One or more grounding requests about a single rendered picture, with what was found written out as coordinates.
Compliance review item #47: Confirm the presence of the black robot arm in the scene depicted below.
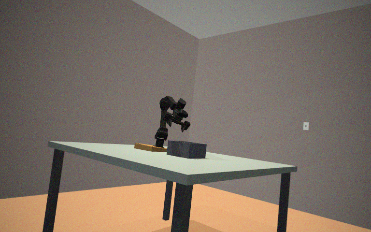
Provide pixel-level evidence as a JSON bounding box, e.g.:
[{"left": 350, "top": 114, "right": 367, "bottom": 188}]
[{"left": 154, "top": 96, "right": 188, "bottom": 148}]

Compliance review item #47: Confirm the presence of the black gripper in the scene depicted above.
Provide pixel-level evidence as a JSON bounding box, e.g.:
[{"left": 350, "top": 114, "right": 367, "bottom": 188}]
[{"left": 163, "top": 112, "right": 190, "bottom": 132}]

